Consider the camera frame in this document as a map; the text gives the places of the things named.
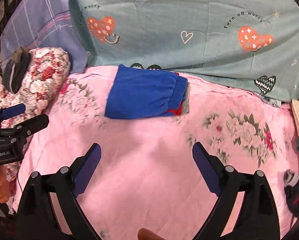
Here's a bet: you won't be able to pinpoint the blue and red pants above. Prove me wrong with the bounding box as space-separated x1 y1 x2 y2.
105 64 188 120

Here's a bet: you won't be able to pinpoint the person's left hand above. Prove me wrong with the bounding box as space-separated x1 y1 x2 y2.
0 166 11 203

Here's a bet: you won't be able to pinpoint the person's right hand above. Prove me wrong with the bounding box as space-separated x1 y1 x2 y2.
137 228 165 240

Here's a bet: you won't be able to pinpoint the black grey folded garment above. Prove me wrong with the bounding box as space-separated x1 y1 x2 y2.
2 47 31 94

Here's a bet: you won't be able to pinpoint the dark sock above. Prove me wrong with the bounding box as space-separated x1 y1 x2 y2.
283 170 299 218

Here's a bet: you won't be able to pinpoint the red floral pillow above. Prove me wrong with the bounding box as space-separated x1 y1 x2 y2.
0 47 71 196

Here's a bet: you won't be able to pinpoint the purple plaid pillow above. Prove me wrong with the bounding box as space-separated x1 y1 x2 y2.
1 0 87 73

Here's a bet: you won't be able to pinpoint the pink floral bed sheet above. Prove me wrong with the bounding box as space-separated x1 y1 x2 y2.
13 66 299 239

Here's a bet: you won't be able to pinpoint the teal heart print quilt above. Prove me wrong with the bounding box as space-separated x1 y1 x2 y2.
69 0 299 102

